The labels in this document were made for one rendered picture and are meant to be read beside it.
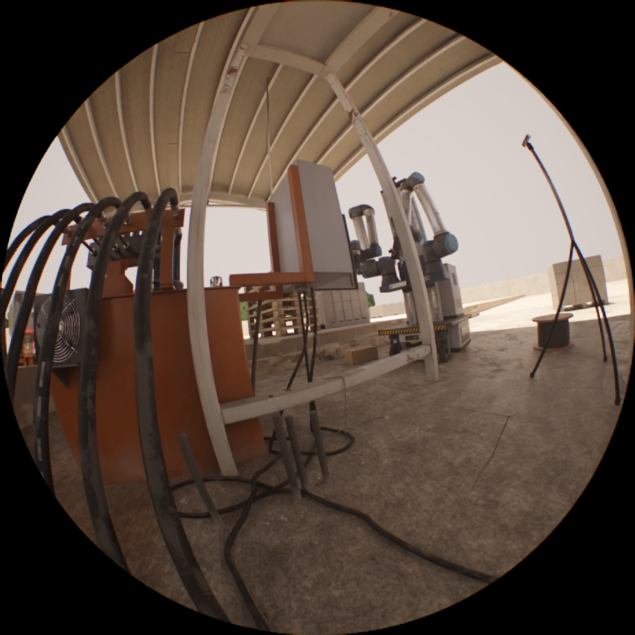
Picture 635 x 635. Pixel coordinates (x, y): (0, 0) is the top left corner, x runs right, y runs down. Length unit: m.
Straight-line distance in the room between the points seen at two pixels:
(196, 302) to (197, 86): 5.02
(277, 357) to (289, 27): 3.05
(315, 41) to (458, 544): 2.50
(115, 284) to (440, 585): 1.04
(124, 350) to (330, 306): 3.86
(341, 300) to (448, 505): 4.08
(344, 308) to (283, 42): 4.21
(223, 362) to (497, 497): 0.84
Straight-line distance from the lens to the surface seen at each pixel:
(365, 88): 5.32
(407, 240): 1.23
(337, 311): 4.25
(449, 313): 2.13
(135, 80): 5.35
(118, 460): 0.86
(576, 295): 4.87
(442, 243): 1.72
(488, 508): 0.58
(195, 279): 0.61
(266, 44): 2.10
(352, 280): 1.51
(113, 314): 0.75
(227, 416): 0.66
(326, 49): 2.16
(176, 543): 0.26
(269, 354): 2.31
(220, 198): 7.62
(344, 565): 0.49
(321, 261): 0.87
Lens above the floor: 0.44
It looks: 2 degrees up
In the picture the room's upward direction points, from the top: 8 degrees counter-clockwise
